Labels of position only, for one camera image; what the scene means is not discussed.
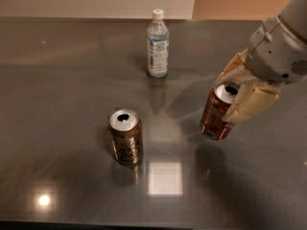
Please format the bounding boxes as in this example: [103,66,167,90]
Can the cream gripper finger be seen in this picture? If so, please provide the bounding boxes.
[214,50,266,92]
[223,80,280,124]

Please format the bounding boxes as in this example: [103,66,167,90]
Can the red coke can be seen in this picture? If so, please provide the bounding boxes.
[200,82,239,141]

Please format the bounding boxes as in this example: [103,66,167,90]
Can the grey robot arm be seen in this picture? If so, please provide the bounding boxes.
[215,0,307,124]

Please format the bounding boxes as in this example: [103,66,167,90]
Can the clear plastic water bottle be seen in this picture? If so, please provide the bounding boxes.
[147,9,170,78]

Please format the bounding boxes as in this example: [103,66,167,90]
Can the brown soda can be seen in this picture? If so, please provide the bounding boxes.
[108,108,143,165]

